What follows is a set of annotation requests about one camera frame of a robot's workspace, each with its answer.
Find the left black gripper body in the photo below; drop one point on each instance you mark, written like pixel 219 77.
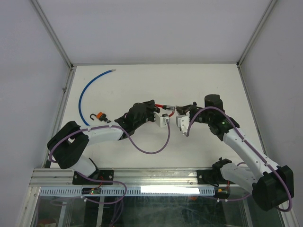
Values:
pixel 148 116

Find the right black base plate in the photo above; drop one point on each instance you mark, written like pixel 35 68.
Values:
pixel 207 176

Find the white slotted cable duct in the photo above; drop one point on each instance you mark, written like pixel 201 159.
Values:
pixel 156 190

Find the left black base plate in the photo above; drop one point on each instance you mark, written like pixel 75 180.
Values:
pixel 102 174

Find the blue cable lock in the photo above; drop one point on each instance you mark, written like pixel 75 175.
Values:
pixel 84 91

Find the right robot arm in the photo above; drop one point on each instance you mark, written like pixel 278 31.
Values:
pixel 271 185

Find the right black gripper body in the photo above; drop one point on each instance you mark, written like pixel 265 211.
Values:
pixel 204 117

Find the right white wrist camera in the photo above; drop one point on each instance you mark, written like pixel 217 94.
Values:
pixel 182 122

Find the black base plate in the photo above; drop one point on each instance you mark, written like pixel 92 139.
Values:
pixel 207 176
pixel 102 174

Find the red cable lock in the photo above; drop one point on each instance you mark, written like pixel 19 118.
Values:
pixel 168 108

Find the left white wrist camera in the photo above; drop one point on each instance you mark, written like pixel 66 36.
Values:
pixel 161 120

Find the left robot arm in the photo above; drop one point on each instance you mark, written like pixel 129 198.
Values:
pixel 68 144

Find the orange black padlock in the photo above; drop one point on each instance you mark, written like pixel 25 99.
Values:
pixel 100 116

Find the aluminium mounting rail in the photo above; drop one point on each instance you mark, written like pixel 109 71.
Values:
pixel 52 177

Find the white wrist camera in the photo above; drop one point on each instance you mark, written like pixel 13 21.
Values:
pixel 182 122
pixel 161 120

